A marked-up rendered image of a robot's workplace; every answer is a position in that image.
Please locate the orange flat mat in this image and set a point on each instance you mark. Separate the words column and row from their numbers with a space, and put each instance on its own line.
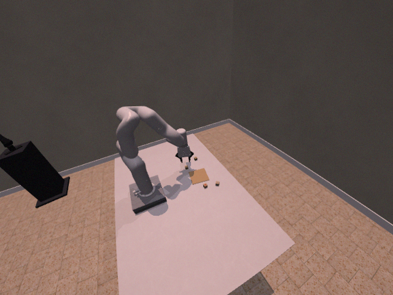
column 198, row 176

